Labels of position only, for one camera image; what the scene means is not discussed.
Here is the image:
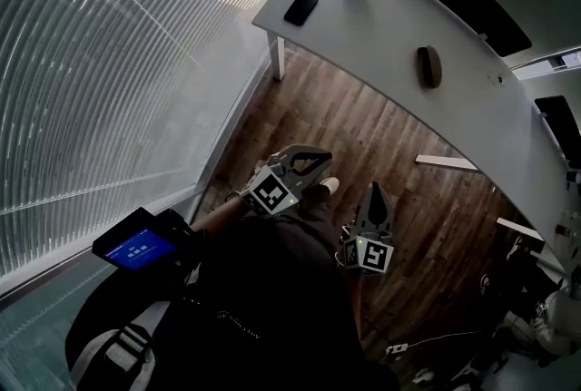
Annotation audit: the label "white cable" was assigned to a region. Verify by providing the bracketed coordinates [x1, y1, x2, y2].
[406, 328, 482, 348]

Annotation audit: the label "person's black shirt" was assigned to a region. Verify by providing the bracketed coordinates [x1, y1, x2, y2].
[65, 216, 400, 391]

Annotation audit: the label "brown glasses case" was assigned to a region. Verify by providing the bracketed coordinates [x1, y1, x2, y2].
[416, 44, 443, 89]

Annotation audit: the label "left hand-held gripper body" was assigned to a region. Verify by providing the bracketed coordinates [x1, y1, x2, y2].
[239, 152, 303, 218]

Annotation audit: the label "person's dark trousers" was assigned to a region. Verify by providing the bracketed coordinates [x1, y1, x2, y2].
[299, 184, 346, 240]

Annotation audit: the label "black smartphone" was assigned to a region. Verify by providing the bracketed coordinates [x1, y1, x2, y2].
[283, 0, 320, 27]

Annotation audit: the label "black device with blue screen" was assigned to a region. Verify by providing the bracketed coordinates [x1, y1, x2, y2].
[92, 206, 196, 273]

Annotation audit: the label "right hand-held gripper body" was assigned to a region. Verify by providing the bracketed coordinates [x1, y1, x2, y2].
[340, 220, 395, 276]

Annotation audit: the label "short black desk divider panel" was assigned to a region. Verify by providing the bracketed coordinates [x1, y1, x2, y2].
[534, 95, 581, 163]

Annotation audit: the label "grey backpack strap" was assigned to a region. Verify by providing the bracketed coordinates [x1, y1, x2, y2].
[72, 302, 158, 391]

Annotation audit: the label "person's left forearm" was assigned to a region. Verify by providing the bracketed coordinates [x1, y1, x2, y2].
[190, 193, 249, 236]

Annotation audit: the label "person's right forearm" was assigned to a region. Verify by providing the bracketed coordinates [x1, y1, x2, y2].
[344, 270, 365, 345]

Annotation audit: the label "white desk leg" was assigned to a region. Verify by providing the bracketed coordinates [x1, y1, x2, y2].
[267, 34, 286, 82]

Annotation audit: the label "white window blinds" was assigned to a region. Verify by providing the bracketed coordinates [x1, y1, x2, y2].
[0, 0, 291, 290]

